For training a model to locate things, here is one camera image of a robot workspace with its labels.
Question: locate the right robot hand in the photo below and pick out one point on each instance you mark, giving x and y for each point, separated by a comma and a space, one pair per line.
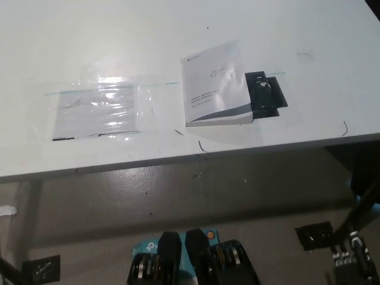
350, 261

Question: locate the white grey softcover book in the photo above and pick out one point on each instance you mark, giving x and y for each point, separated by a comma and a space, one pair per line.
213, 89

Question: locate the dark diagonal rod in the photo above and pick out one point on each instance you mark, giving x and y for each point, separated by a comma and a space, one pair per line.
360, 205

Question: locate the teal box on floor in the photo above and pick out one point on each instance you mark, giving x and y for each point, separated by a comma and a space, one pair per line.
145, 246

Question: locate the clear glossy plastic film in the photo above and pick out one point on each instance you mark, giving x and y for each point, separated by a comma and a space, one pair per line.
147, 104

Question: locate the white floor tape piece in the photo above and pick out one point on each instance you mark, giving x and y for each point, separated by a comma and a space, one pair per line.
6, 210

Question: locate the dark table leg frame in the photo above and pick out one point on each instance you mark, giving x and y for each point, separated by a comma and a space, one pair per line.
362, 166

